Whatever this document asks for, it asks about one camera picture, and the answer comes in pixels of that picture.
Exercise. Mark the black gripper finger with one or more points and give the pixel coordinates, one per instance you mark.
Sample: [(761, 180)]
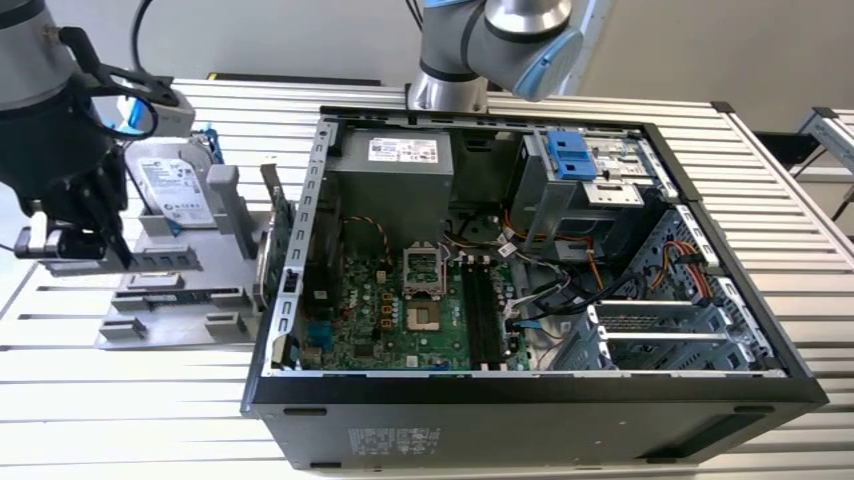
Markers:
[(110, 215)]

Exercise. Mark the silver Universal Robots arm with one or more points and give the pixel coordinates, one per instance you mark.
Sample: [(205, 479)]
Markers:
[(461, 50)]

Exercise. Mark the hard disk in blue carrier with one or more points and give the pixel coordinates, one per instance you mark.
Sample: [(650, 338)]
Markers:
[(177, 190)]

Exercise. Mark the grey parts rack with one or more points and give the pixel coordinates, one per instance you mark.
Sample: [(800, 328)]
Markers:
[(227, 280)]

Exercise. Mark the green graphics card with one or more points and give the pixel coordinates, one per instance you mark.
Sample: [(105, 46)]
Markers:
[(285, 215)]

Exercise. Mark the black case fan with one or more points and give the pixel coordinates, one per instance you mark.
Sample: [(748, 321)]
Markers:
[(332, 250)]

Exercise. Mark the black strip yellow tip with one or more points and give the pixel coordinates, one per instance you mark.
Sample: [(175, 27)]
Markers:
[(301, 79)]

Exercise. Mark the grey power supply unit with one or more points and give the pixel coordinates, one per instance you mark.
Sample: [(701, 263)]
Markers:
[(394, 200)]

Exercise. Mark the CPU socket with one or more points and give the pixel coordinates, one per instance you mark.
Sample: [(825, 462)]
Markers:
[(425, 316)]

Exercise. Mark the green motherboard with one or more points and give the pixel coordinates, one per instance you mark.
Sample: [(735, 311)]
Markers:
[(428, 345)]

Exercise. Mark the black round case speaker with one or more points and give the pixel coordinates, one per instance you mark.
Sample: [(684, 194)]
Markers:
[(482, 229)]

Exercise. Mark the black open PC case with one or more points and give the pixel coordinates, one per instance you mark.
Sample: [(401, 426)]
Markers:
[(468, 430)]

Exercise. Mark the blue plastic drive latch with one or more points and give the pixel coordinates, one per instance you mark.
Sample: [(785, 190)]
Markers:
[(568, 155)]

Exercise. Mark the grey metal drive cage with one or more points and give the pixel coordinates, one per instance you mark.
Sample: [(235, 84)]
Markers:
[(614, 195)]

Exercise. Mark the grey metal disk bay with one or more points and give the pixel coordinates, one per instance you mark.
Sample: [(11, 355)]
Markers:
[(668, 336)]

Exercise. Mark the silver wrist camera blue light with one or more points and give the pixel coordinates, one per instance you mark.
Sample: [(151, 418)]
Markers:
[(170, 117)]

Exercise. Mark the small aluminium frame table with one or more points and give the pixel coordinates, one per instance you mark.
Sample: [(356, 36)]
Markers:
[(831, 130)]

